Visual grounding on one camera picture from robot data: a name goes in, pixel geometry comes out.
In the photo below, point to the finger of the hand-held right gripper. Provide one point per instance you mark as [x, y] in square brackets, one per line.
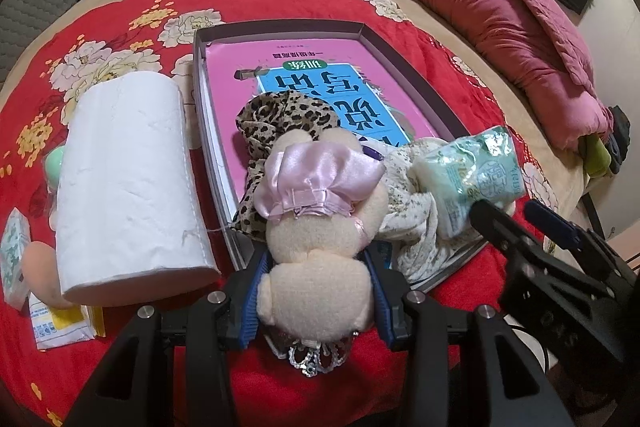
[552, 219]
[495, 222]

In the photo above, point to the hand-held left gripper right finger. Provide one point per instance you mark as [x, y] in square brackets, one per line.
[384, 312]

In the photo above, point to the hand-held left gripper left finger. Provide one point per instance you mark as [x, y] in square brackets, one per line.
[250, 312]

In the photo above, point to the green tissue packet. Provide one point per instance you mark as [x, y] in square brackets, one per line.
[475, 177]

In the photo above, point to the white floral cloth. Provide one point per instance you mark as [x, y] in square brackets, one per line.
[410, 217]

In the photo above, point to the plush bear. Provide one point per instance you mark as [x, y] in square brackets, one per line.
[315, 257]

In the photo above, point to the shallow grey box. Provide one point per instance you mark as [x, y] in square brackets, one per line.
[220, 187]

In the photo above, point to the leopard print cloth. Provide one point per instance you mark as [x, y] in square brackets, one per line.
[295, 117]

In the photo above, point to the green cloth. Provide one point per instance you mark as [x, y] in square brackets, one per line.
[595, 157]

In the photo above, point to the dark clothes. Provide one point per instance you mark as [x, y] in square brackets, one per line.
[617, 137]

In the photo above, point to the white paper towel roll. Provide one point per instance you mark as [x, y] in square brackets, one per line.
[130, 187]

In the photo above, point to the white and yellow packet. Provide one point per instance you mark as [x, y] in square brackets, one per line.
[55, 327]

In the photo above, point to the peach makeup sponge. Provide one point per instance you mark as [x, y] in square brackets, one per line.
[42, 272]

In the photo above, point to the pink book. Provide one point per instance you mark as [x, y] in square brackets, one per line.
[225, 82]

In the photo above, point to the small tissue packet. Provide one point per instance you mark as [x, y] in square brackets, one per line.
[15, 257]

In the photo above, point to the green makeup sponge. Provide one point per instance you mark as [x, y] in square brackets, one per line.
[54, 169]

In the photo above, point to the red floral blanket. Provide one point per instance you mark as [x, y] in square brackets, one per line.
[250, 2]

